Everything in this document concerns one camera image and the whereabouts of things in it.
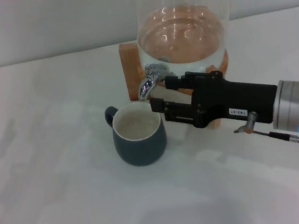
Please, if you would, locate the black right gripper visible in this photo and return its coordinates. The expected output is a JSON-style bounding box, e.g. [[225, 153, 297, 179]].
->
[[147, 62, 282, 137]]

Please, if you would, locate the black cup white inside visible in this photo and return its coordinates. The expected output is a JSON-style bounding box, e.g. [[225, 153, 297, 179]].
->
[[103, 99, 170, 170]]

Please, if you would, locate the chrome faucet tap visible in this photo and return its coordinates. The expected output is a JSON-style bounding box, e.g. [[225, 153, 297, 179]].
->
[[136, 60, 178, 102]]

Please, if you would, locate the wooden dispenser stand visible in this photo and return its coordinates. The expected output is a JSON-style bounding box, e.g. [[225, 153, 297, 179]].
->
[[117, 32, 236, 138]]

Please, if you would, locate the glass water dispenser jar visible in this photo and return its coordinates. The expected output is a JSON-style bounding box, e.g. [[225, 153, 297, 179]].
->
[[131, 0, 242, 84]]

